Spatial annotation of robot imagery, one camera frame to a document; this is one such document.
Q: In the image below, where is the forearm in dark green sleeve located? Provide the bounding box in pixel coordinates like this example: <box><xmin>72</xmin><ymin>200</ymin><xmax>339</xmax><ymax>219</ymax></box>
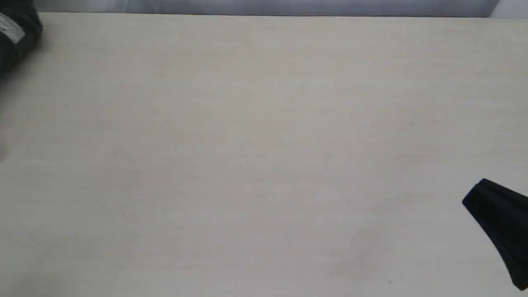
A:
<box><xmin>0</xmin><ymin>0</ymin><xmax>43</xmax><ymax>76</ymax></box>

